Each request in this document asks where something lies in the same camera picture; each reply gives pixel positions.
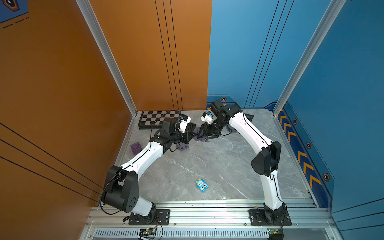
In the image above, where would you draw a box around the aluminium corner post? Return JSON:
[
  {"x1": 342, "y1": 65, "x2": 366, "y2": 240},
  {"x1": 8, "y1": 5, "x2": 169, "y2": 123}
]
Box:
[
  {"x1": 272, "y1": 0, "x2": 346, "y2": 117},
  {"x1": 76, "y1": 0, "x2": 138, "y2": 117}
]

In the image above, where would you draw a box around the left green circuit board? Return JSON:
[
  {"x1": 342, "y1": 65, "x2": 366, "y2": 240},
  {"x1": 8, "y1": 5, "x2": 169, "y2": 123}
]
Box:
[{"x1": 138, "y1": 228, "x2": 157, "y2": 240}]

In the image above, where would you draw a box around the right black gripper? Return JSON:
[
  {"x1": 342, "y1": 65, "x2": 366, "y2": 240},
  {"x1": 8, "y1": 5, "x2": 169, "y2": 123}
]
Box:
[{"x1": 196, "y1": 117, "x2": 227, "y2": 138}]

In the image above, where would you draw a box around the black folding phone stand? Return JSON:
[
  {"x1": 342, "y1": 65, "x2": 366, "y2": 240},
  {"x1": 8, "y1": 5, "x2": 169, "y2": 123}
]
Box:
[{"x1": 228, "y1": 103, "x2": 254, "y2": 122}]

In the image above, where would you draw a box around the right circuit board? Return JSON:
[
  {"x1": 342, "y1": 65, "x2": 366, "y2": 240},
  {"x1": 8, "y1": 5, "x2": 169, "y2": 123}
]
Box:
[{"x1": 268, "y1": 229, "x2": 284, "y2": 240}]

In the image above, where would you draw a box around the right aluminium corner post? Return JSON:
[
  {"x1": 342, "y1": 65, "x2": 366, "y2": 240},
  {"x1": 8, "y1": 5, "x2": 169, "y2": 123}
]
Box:
[{"x1": 272, "y1": 0, "x2": 346, "y2": 117}]

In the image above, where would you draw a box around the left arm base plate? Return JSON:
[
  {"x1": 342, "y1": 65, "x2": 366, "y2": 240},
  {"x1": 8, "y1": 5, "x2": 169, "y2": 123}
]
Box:
[{"x1": 128, "y1": 209, "x2": 171, "y2": 226}]

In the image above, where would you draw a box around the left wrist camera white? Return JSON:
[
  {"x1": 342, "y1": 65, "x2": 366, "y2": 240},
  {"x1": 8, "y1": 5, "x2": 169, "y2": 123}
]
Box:
[{"x1": 178, "y1": 114, "x2": 192, "y2": 133}]

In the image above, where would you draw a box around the grey round stand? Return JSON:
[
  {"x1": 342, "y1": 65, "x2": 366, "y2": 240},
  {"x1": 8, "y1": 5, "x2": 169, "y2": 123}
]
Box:
[
  {"x1": 176, "y1": 143, "x2": 189, "y2": 151},
  {"x1": 194, "y1": 127, "x2": 208, "y2": 142},
  {"x1": 226, "y1": 125, "x2": 237, "y2": 133}
]

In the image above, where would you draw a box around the aluminium front rail frame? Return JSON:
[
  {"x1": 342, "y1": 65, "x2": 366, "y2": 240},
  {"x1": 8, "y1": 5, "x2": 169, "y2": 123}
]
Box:
[{"x1": 80, "y1": 198, "x2": 342, "y2": 240}]

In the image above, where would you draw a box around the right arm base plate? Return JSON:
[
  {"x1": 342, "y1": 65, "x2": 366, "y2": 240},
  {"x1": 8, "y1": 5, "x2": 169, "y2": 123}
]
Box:
[{"x1": 248, "y1": 209, "x2": 292, "y2": 227}]

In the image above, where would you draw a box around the left aluminium corner post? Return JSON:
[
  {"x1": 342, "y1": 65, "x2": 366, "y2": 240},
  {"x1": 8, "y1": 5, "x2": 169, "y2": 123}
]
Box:
[{"x1": 76, "y1": 0, "x2": 138, "y2": 117}]

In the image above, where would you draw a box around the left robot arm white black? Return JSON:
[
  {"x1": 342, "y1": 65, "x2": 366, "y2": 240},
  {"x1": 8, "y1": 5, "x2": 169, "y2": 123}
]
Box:
[{"x1": 99, "y1": 115, "x2": 196, "y2": 220}]

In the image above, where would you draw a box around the black white chessboard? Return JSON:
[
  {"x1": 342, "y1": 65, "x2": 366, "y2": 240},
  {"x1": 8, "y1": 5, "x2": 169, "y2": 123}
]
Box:
[{"x1": 138, "y1": 110, "x2": 182, "y2": 130}]

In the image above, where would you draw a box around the purple cube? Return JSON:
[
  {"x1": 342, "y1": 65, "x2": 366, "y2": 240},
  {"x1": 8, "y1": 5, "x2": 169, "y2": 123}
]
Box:
[{"x1": 130, "y1": 142, "x2": 142, "y2": 156}]

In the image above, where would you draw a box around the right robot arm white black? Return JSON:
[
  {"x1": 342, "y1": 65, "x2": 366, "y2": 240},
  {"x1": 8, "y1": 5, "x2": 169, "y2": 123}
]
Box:
[{"x1": 195, "y1": 100, "x2": 288, "y2": 226}]

